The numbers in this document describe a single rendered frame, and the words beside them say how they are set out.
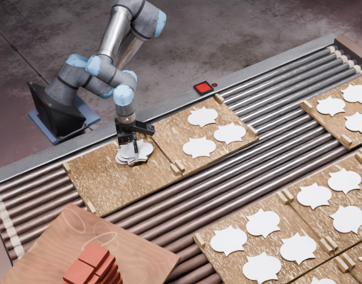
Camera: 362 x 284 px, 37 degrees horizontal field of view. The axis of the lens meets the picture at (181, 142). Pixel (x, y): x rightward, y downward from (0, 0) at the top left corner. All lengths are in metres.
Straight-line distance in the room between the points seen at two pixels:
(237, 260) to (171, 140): 0.69
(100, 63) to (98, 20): 2.87
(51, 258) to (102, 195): 0.40
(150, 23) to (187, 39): 2.24
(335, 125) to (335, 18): 2.53
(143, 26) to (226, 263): 1.10
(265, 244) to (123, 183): 0.65
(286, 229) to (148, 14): 1.09
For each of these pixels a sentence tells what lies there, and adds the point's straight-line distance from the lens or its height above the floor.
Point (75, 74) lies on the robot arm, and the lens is 2.59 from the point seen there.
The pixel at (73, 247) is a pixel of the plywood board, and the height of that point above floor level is 1.04.
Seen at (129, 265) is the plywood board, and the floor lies 1.04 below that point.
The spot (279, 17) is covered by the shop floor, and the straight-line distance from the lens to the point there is 4.95.
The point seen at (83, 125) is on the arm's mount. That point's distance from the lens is 2.66.
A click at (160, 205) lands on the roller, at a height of 0.92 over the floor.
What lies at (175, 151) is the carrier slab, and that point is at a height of 0.94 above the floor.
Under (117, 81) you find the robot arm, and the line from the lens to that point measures 2.19.
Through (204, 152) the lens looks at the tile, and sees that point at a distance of 2.38.
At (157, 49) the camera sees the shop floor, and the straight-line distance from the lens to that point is 4.57.
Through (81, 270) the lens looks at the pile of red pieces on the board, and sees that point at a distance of 1.64.
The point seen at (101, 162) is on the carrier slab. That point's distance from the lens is 2.40.
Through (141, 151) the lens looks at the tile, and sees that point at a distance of 2.35.
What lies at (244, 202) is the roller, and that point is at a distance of 2.24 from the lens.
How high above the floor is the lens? 2.69
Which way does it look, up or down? 46 degrees down
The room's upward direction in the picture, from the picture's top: 3 degrees counter-clockwise
